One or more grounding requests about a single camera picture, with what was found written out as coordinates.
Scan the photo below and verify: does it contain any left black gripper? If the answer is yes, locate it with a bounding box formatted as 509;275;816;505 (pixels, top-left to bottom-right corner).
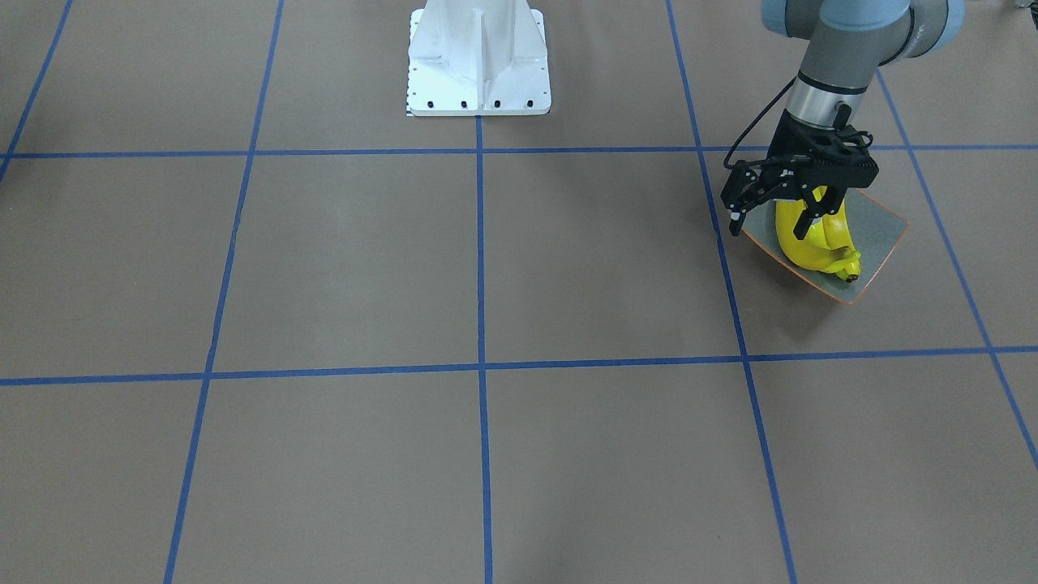
722;111;879;241

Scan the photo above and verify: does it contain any yellow banana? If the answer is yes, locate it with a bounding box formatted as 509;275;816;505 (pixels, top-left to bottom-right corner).
774;200;840;274
821;200;857;251
813;202;861;282

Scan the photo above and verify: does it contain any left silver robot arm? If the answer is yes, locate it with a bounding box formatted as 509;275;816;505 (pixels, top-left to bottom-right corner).
722;1;965;239

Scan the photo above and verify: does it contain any grey square plate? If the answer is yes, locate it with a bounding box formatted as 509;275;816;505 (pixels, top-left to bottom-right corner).
742;189;908;304

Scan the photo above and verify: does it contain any black camera cable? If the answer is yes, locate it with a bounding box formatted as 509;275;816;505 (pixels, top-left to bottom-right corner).
723;78;797;170

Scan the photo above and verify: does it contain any white pedestal column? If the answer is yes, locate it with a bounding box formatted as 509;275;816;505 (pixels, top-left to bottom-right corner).
405;1;552;116

